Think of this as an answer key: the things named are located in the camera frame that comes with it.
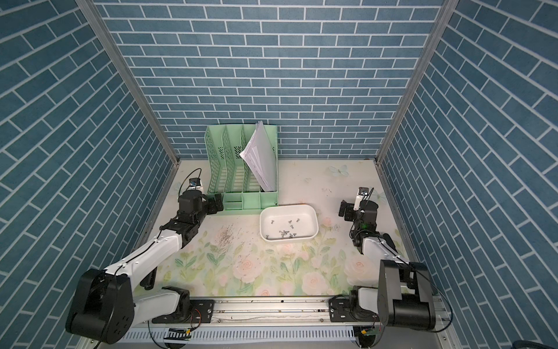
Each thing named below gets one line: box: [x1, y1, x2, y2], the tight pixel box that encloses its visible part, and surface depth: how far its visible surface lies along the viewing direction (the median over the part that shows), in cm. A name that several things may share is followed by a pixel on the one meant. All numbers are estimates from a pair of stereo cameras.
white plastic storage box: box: [259, 203, 319, 242], surface depth 97 cm
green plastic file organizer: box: [204, 124, 279, 211], surface depth 106 cm
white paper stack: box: [239, 120, 277, 192], surface depth 93 cm
